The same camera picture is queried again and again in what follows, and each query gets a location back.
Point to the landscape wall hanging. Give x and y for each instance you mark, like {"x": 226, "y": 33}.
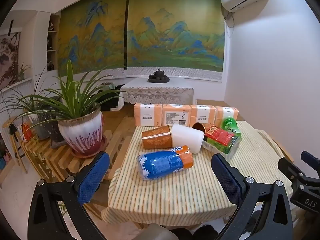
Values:
{"x": 175, "y": 35}
{"x": 92, "y": 35}

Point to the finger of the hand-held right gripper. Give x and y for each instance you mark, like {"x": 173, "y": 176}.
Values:
{"x": 291, "y": 168}
{"x": 311, "y": 158}

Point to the black tea tray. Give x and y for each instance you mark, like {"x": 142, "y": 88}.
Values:
{"x": 159, "y": 80}

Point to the orange patterned paper cup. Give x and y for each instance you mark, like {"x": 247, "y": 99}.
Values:
{"x": 156, "y": 138}

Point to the orange tissue pack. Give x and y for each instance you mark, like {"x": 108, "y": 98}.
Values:
{"x": 226, "y": 112}
{"x": 176, "y": 115}
{"x": 148, "y": 115}
{"x": 203, "y": 114}

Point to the striped tablecloth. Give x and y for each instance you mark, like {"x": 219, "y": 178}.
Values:
{"x": 175, "y": 197}

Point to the hanging scroll painting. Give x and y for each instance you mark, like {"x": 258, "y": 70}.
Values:
{"x": 8, "y": 60}

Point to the red packet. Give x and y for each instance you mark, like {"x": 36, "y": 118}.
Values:
{"x": 27, "y": 132}

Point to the red label cup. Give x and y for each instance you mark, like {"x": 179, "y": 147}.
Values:
{"x": 220, "y": 135}

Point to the red plant saucer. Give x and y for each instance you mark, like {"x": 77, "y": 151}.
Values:
{"x": 100, "y": 145}

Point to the green printed cup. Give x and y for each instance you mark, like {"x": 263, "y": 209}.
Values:
{"x": 231, "y": 126}

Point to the white plastic cup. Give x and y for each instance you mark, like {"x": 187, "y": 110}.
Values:
{"x": 187, "y": 137}

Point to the wooden slatted bench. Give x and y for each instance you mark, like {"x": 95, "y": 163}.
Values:
{"x": 57, "y": 157}

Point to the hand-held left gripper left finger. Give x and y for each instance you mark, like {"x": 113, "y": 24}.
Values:
{"x": 93, "y": 177}

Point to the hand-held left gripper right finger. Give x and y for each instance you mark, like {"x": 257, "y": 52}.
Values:
{"x": 226, "y": 177}

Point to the plant in purple white pot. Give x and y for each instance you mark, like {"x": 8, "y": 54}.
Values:
{"x": 81, "y": 135}

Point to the brown paper cup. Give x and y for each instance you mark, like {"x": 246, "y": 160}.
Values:
{"x": 200, "y": 127}

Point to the black bag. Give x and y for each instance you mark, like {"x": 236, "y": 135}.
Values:
{"x": 110, "y": 98}

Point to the wall shelf niche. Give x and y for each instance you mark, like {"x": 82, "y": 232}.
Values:
{"x": 52, "y": 42}

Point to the wooden stool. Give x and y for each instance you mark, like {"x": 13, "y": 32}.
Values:
{"x": 15, "y": 140}

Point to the white lace tablecloth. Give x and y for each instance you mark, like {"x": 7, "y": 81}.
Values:
{"x": 157, "y": 91}

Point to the small windowsill plant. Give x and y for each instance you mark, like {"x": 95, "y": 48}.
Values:
{"x": 23, "y": 72}

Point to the blue and orange cup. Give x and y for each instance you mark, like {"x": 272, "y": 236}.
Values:
{"x": 162, "y": 162}

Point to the black teapot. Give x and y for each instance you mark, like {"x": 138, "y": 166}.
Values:
{"x": 159, "y": 73}

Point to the plant in dark speckled pot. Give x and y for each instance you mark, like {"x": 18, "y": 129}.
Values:
{"x": 47, "y": 126}

